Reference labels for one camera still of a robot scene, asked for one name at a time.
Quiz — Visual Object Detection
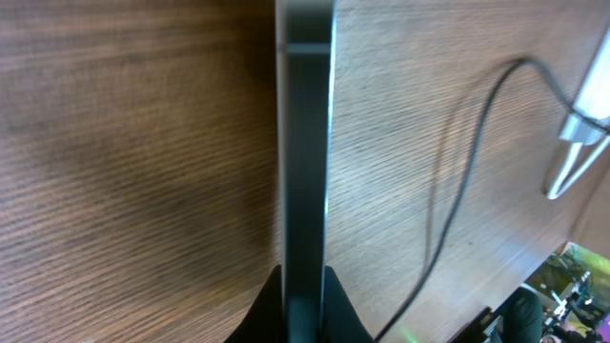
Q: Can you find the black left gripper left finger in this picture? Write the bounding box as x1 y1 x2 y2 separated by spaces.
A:
225 265 284 343

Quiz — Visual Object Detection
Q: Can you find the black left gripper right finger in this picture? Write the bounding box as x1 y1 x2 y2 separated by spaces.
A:
321 267 374 343

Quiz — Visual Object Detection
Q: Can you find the black charger cable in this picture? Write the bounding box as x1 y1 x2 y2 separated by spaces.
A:
374 56 610 343

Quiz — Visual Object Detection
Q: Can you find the blue screen smartphone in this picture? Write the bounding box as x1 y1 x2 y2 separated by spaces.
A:
275 0 336 342

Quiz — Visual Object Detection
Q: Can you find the white power strip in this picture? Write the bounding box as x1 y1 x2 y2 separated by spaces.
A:
559 30 609 146

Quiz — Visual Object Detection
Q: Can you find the white power strip cable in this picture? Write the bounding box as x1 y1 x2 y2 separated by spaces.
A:
544 135 610 201

